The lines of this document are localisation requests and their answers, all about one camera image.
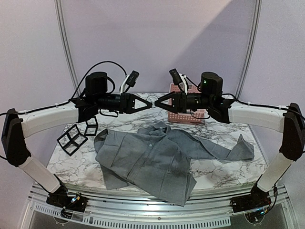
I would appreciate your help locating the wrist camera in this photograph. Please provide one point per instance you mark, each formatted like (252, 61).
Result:
(179, 80)
(130, 80)

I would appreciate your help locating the grey button-up shirt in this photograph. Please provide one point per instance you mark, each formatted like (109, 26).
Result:
(157, 159)

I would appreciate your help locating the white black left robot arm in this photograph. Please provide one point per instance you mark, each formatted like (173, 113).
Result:
(18, 126)

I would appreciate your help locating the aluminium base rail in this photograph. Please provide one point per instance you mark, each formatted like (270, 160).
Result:
(134, 209)

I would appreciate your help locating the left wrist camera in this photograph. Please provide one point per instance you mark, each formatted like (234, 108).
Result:
(130, 80)

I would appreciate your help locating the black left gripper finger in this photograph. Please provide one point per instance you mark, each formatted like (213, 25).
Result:
(135, 110)
(141, 99)

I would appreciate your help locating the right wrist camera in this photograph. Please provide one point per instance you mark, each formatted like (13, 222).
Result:
(179, 80)

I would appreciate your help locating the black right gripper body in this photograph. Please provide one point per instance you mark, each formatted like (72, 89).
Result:
(179, 102)

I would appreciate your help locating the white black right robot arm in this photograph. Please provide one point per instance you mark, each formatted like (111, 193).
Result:
(286, 120)

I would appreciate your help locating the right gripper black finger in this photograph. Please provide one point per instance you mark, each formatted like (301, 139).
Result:
(165, 99)
(166, 107)

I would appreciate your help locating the pink perforated plastic basket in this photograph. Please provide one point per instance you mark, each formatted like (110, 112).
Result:
(189, 117)

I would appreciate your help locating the right aluminium corner post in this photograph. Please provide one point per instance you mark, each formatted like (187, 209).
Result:
(250, 47)

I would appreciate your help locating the black frame display box pair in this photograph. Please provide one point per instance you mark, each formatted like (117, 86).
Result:
(71, 140)

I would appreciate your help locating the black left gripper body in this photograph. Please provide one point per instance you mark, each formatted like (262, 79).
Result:
(124, 103)

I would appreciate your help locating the aluminium corner post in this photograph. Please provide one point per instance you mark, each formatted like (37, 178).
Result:
(250, 47)
(65, 42)

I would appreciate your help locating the left aluminium corner post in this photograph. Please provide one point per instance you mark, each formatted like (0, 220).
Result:
(65, 42)

